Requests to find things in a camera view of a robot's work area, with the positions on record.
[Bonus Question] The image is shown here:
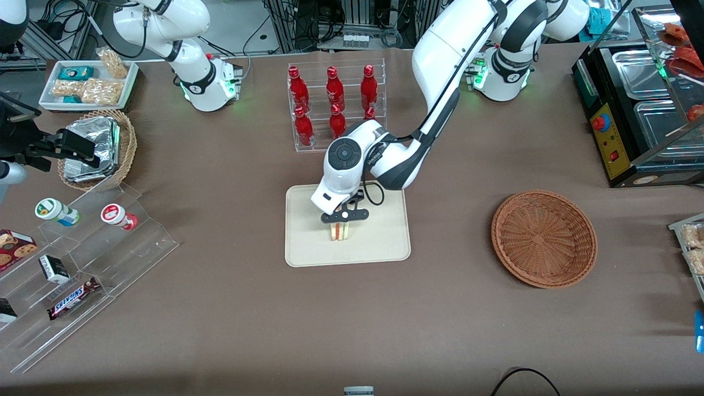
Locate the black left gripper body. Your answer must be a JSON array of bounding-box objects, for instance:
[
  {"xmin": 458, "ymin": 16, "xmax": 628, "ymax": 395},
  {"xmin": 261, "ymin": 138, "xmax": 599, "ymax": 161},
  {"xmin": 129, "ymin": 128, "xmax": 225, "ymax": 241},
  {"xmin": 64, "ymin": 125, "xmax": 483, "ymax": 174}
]
[{"xmin": 321, "ymin": 190, "xmax": 370, "ymax": 224}]

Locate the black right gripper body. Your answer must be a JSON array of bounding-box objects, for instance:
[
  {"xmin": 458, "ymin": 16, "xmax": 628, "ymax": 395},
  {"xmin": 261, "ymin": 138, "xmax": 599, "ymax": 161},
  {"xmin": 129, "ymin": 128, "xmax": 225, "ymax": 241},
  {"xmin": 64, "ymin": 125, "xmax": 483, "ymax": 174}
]
[{"xmin": 25, "ymin": 131, "xmax": 70, "ymax": 167}]

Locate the beige rectangular tray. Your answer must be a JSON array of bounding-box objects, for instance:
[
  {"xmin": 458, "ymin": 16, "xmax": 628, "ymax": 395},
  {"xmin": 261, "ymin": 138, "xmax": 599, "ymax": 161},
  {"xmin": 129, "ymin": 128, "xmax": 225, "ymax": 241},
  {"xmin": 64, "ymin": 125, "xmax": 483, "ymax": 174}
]
[{"xmin": 284, "ymin": 180, "xmax": 412, "ymax": 268}]

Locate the light wicker basket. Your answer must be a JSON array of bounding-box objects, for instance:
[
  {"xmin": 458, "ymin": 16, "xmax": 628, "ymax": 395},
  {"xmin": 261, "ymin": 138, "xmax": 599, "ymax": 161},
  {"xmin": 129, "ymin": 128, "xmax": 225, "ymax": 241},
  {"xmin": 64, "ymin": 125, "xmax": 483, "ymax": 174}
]
[{"xmin": 57, "ymin": 109, "xmax": 138, "ymax": 193}]

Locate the white rectangular snack tray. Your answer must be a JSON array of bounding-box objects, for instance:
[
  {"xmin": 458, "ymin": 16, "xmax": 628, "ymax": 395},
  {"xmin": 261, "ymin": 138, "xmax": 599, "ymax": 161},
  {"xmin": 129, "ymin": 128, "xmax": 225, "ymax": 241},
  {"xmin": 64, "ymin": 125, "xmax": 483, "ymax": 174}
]
[{"xmin": 38, "ymin": 59, "xmax": 140, "ymax": 112}]

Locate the brown round wicker basket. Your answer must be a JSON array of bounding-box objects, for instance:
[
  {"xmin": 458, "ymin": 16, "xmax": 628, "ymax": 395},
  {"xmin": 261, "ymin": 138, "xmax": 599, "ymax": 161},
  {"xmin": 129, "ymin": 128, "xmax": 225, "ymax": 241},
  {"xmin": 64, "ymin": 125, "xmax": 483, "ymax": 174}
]
[{"xmin": 491, "ymin": 190, "xmax": 598, "ymax": 290}]

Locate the metal edged snack tray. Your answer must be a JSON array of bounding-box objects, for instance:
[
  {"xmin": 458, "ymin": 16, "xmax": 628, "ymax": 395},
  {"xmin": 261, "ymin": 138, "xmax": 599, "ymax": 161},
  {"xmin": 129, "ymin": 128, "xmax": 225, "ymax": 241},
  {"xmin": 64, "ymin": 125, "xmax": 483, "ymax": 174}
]
[{"xmin": 668, "ymin": 213, "xmax": 704, "ymax": 304}]

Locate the silver foil wrapped pack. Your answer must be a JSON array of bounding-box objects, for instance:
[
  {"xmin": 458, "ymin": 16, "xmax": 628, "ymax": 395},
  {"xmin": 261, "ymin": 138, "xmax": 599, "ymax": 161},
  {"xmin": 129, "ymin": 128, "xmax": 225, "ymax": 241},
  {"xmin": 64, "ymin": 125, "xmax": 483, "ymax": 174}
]
[
  {"xmin": 63, "ymin": 157, "xmax": 119, "ymax": 184},
  {"xmin": 65, "ymin": 117, "xmax": 121, "ymax": 166}
]

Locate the green lid yogurt bottle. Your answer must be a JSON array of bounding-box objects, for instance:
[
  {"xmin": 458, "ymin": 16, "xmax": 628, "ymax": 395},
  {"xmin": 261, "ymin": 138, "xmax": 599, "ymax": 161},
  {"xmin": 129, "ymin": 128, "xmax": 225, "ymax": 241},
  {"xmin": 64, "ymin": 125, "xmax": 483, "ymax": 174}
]
[{"xmin": 35, "ymin": 198, "xmax": 80, "ymax": 227}]

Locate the clear bag of crackers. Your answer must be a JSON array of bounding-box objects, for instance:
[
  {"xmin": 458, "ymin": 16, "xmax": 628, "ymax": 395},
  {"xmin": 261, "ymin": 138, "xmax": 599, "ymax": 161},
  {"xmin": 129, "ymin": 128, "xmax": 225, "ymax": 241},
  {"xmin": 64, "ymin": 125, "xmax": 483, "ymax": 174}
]
[
  {"xmin": 80, "ymin": 78, "xmax": 125, "ymax": 106},
  {"xmin": 52, "ymin": 80, "xmax": 86, "ymax": 98}
]

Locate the red lid yogurt bottle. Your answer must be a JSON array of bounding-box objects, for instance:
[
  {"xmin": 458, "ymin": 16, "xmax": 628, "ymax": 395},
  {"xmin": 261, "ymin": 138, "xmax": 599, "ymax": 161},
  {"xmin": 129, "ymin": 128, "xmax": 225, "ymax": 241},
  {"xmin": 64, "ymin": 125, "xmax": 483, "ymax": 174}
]
[{"xmin": 100, "ymin": 203, "xmax": 139, "ymax": 231}]

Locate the clear acrylic bottle rack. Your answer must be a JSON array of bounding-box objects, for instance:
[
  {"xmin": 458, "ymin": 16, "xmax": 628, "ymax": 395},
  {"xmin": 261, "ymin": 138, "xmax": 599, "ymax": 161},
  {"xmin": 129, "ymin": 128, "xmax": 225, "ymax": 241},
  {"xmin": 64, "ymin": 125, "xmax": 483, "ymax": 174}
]
[{"xmin": 287, "ymin": 58, "xmax": 388, "ymax": 153}]

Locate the clear bag of peanuts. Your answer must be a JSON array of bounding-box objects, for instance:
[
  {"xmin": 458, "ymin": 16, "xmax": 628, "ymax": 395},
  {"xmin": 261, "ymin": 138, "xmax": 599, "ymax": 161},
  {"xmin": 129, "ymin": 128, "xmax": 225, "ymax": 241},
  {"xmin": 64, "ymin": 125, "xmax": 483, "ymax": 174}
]
[{"xmin": 97, "ymin": 48, "xmax": 129, "ymax": 80}]

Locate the red cookie box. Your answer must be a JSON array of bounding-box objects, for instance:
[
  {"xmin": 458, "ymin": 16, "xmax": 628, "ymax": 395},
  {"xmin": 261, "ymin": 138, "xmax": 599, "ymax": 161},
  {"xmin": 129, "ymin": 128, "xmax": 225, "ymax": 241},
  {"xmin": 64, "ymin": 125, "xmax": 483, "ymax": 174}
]
[{"xmin": 0, "ymin": 228, "xmax": 39, "ymax": 273}]

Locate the clear acrylic stepped stand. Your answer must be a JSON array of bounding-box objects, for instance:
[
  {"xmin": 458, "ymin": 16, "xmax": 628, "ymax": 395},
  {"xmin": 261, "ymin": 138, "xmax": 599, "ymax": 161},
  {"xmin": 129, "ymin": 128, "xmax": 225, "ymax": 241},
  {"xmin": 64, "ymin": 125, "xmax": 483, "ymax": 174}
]
[{"xmin": 0, "ymin": 179, "xmax": 180, "ymax": 375}]

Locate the small black white box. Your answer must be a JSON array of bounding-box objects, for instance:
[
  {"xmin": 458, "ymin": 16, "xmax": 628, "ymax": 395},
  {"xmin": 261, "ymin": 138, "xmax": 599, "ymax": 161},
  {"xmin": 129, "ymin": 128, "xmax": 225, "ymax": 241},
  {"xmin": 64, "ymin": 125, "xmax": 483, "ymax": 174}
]
[{"xmin": 38, "ymin": 255, "xmax": 71, "ymax": 285}]

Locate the Snickers chocolate bar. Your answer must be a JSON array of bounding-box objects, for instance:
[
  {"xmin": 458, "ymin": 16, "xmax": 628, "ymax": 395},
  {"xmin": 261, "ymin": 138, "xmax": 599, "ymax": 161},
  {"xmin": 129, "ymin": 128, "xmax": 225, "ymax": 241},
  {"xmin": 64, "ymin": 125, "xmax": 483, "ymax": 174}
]
[{"xmin": 46, "ymin": 277, "xmax": 102, "ymax": 321}]

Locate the black food warmer machine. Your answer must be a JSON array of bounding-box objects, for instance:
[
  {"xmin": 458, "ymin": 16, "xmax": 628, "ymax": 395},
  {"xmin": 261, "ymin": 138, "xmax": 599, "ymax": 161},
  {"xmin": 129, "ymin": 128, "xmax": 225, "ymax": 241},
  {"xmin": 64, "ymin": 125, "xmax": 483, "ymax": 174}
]
[{"xmin": 571, "ymin": 5, "xmax": 704, "ymax": 189}]

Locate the teal bag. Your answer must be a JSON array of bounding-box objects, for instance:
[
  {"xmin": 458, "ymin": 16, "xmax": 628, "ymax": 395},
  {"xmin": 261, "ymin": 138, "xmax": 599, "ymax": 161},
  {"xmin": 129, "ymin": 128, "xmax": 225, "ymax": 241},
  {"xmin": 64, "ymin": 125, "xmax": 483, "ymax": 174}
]
[{"xmin": 584, "ymin": 8, "xmax": 610, "ymax": 35}]

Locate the orange food in warmer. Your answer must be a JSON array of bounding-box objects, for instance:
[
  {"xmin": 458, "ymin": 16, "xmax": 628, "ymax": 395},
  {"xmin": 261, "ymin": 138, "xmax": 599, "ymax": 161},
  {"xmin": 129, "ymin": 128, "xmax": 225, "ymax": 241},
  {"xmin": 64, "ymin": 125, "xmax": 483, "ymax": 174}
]
[{"xmin": 659, "ymin": 23, "xmax": 704, "ymax": 123}]

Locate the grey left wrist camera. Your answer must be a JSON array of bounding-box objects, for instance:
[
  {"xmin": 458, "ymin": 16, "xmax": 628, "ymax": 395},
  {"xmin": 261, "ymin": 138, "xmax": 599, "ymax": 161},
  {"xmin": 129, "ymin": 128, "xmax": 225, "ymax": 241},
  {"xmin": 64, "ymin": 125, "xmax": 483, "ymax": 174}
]
[{"xmin": 310, "ymin": 184, "xmax": 347, "ymax": 216}]

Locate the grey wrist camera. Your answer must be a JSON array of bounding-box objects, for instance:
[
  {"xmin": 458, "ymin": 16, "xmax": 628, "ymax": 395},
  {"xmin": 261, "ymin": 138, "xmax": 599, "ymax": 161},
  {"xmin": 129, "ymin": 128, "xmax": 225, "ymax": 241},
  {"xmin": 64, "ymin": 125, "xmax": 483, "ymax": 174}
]
[
  {"xmin": 0, "ymin": 159, "xmax": 27, "ymax": 186},
  {"xmin": 310, "ymin": 184, "xmax": 347, "ymax": 216}
]

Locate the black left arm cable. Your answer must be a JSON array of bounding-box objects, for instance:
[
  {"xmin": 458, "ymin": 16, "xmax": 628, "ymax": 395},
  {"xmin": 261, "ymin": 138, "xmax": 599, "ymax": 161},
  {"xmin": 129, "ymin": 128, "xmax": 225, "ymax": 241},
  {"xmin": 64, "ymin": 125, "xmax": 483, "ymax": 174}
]
[{"xmin": 360, "ymin": 0, "xmax": 509, "ymax": 207}]

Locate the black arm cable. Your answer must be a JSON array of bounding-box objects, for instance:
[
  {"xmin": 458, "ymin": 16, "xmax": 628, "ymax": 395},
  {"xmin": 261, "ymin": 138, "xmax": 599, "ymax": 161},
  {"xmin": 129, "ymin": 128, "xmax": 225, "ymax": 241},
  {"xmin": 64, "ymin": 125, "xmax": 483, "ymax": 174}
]
[
  {"xmin": 360, "ymin": 0, "xmax": 509, "ymax": 207},
  {"xmin": 85, "ymin": 0, "xmax": 150, "ymax": 60}
]

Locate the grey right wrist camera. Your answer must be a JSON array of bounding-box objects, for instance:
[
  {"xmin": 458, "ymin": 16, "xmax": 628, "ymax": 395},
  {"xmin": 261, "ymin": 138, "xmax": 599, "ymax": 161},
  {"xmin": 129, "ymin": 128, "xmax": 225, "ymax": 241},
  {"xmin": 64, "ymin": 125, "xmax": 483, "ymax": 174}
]
[{"xmin": 0, "ymin": 159, "xmax": 27, "ymax": 186}]

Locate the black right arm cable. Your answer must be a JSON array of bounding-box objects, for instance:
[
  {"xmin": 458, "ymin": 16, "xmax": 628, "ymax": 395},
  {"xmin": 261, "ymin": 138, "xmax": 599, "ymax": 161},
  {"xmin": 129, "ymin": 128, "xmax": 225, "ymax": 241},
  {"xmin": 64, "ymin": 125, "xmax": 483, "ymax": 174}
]
[{"xmin": 85, "ymin": 0, "xmax": 150, "ymax": 60}]

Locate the aluminium frame rack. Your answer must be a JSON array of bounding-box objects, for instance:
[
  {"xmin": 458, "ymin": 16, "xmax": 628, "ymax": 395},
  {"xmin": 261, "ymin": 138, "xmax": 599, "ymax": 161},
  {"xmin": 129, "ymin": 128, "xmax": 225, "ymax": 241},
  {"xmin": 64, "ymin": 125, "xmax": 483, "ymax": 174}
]
[{"xmin": 264, "ymin": 0, "xmax": 449, "ymax": 53}]

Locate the black curved cable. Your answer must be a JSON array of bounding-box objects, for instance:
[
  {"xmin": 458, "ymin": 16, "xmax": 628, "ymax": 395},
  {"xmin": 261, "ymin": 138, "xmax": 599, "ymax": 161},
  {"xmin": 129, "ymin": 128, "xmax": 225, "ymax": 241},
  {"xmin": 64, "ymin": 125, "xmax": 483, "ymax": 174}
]
[{"xmin": 491, "ymin": 367, "xmax": 560, "ymax": 396}]

